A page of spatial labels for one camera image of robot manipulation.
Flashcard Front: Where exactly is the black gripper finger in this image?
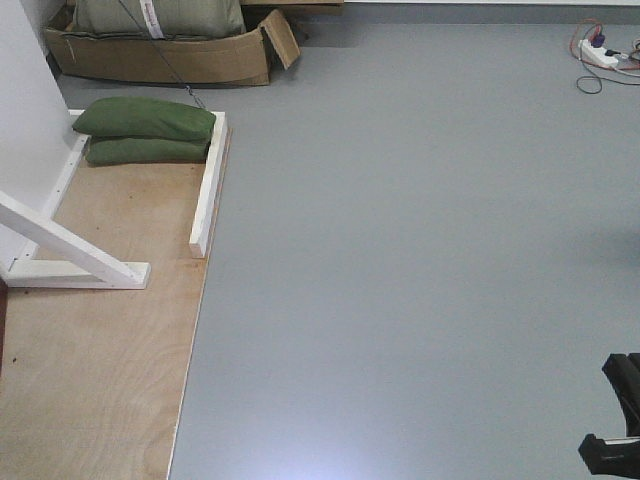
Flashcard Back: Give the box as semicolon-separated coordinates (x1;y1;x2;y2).
602;352;639;437
578;434;639;475

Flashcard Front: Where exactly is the white power strip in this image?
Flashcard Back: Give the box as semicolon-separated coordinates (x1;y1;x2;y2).
577;39;619;70

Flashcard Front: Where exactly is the purple plug adapter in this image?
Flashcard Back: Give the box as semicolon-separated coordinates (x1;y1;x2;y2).
590;33;605;48

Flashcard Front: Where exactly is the open flat cardboard box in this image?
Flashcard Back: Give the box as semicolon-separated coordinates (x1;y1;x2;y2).
44;7;301;86

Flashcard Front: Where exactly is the plywood floor platform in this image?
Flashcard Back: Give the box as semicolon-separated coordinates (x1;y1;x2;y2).
0;127;234;480

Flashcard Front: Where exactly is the lower green sandbag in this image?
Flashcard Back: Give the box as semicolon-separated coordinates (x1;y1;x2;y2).
85;137;210;166

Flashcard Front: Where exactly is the green sandbag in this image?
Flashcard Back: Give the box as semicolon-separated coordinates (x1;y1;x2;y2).
73;96;216;141
85;137;210;166

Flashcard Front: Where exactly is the upper green sandbag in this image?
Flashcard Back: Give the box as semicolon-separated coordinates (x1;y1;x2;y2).
73;96;216;141

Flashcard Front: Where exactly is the large olive woven sack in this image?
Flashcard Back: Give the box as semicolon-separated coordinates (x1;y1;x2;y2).
73;0;246;39

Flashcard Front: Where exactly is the white wooden edge rail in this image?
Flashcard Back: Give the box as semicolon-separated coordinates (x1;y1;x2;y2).
189;112;228;259

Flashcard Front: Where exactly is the thin dark tether rope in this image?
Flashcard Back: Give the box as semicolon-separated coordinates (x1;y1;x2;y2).
117;0;211;112

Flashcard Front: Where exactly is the white diagonal brace frame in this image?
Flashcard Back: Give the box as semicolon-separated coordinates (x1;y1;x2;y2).
1;193;151;290

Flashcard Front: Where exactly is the white door frame panel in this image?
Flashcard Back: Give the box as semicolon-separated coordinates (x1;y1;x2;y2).
0;0;76;271

